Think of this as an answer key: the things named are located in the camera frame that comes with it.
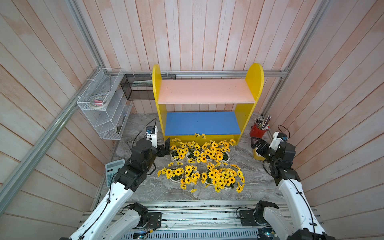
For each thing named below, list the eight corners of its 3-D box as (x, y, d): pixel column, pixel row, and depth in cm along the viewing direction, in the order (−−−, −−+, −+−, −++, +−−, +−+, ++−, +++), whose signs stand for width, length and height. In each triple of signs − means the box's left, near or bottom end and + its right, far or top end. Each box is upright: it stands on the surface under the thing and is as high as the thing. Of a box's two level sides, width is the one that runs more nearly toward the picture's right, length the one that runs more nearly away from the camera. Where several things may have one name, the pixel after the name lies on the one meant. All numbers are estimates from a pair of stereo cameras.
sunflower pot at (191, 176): (180, 192, 84) (179, 183, 72) (186, 173, 90) (186, 163, 79) (194, 197, 82) (195, 188, 71) (200, 178, 89) (201, 167, 77)
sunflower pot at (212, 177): (199, 186, 86) (200, 175, 73) (207, 172, 91) (210, 160, 79) (211, 194, 83) (214, 184, 70) (219, 179, 88) (223, 168, 76)
